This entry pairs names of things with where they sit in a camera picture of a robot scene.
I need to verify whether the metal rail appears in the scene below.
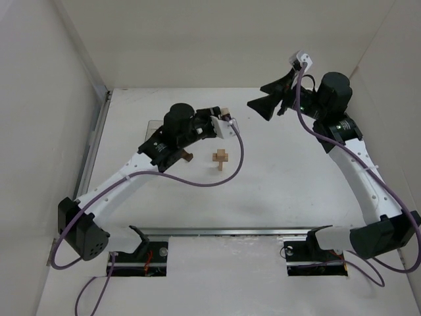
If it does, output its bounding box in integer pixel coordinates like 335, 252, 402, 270
130, 226, 352, 237

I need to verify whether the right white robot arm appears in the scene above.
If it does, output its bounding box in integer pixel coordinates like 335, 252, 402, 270
247, 69, 420, 261

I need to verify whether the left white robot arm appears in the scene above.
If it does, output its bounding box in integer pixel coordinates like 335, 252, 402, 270
58, 103, 235, 261

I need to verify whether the purple cable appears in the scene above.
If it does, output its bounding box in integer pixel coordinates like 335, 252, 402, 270
49, 118, 245, 316
294, 62, 421, 288

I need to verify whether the light wood notched block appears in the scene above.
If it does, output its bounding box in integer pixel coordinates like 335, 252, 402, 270
212, 153, 229, 162

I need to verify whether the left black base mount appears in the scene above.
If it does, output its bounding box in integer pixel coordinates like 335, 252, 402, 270
106, 225, 169, 277

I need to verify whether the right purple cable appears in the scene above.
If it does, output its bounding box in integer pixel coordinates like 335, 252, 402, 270
294, 62, 421, 288

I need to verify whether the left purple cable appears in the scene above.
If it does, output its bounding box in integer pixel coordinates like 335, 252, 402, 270
49, 118, 245, 316

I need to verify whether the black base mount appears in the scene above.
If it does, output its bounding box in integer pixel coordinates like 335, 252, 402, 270
106, 225, 169, 277
280, 240, 348, 277

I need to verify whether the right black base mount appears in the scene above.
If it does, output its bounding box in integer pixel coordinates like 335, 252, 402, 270
280, 240, 348, 277

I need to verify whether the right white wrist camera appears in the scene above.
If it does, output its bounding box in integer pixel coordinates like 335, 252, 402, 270
289, 50, 312, 72

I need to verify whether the dark brown notched block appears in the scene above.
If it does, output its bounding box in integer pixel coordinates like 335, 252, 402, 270
181, 149, 193, 162

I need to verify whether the clear plastic box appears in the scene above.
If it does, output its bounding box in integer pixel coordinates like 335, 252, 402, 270
145, 120, 163, 141

